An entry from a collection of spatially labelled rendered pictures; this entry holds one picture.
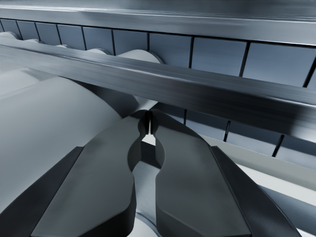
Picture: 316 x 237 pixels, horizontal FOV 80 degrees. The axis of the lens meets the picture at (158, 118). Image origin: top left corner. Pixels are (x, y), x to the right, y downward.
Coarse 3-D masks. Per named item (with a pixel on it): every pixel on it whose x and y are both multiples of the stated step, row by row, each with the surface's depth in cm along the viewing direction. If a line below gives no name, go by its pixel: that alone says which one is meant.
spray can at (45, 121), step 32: (0, 96) 8; (32, 96) 9; (64, 96) 9; (96, 96) 10; (128, 96) 12; (0, 128) 7; (32, 128) 8; (64, 128) 9; (96, 128) 10; (0, 160) 7; (32, 160) 7; (0, 192) 7
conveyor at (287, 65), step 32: (32, 32) 23; (64, 32) 20; (96, 32) 18; (128, 32) 16; (160, 32) 19; (192, 64) 15; (224, 64) 14; (256, 64) 13; (288, 64) 12; (192, 128) 18; (224, 128) 16; (256, 128) 15; (288, 160) 15
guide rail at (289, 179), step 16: (224, 144) 15; (240, 160) 13; (256, 160) 13; (272, 160) 13; (256, 176) 13; (272, 176) 12; (288, 176) 12; (304, 176) 12; (288, 192) 12; (304, 192) 11
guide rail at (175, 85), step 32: (32, 64) 11; (64, 64) 10; (96, 64) 8; (128, 64) 8; (160, 64) 8; (160, 96) 8; (192, 96) 7; (224, 96) 6; (256, 96) 6; (288, 96) 6; (288, 128) 6
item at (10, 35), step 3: (0, 33) 24; (3, 33) 24; (6, 33) 24; (9, 33) 24; (12, 33) 24; (15, 33) 25; (0, 36) 23; (3, 36) 23; (6, 36) 24; (9, 36) 24; (12, 36) 24; (15, 36) 24; (18, 36) 24; (18, 39) 24; (21, 39) 25
